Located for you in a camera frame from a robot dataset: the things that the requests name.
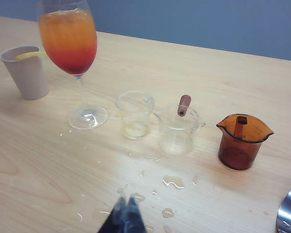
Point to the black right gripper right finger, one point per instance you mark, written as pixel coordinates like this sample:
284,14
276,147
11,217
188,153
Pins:
135,218

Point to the amber measuring cup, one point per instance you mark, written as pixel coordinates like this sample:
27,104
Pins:
237,150

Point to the plain clear measuring cup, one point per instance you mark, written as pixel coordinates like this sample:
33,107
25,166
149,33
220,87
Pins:
134,114

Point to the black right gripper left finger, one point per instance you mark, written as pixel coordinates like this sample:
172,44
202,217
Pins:
115,218

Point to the beige paper cup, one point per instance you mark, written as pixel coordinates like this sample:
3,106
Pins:
29,75

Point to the yellow lemon slice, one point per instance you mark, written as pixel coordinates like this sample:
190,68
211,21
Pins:
26,55

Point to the stemmed wine glass with juice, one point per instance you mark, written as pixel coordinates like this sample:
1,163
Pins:
68,48

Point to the clear measuring cup brown tag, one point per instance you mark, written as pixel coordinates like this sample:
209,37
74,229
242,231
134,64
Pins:
177,136

